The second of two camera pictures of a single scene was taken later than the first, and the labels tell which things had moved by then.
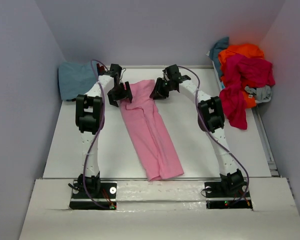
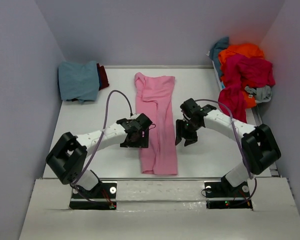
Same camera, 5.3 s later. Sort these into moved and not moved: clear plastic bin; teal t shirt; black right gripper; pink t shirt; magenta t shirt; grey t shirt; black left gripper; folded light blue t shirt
Moved: black left gripper; black right gripper; pink t shirt
Not moved: grey t shirt; folded light blue t shirt; magenta t shirt; teal t shirt; clear plastic bin
